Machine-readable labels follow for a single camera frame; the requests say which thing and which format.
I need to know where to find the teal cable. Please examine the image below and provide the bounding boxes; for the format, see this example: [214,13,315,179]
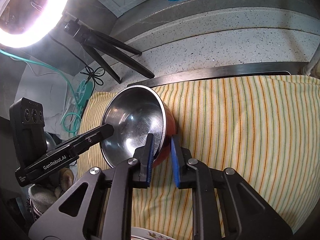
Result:
[0,48,87,134]

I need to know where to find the black tripod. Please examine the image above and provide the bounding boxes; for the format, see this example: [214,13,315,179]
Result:
[63,20,155,83]

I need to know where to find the floral plate pink flowers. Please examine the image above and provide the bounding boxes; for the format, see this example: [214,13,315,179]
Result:
[131,226,175,240]

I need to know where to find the ring light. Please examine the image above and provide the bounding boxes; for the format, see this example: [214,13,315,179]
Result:
[1,0,68,48]

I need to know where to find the gloved left hand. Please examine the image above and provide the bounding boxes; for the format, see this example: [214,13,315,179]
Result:
[28,168,74,214]

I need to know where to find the teal round power strip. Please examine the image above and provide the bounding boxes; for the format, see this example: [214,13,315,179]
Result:
[75,80,93,108]

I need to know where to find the red steel bowl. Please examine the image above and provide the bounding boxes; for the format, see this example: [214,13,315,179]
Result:
[100,85,176,168]

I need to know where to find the black cable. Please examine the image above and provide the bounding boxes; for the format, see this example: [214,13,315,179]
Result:
[47,33,106,87]

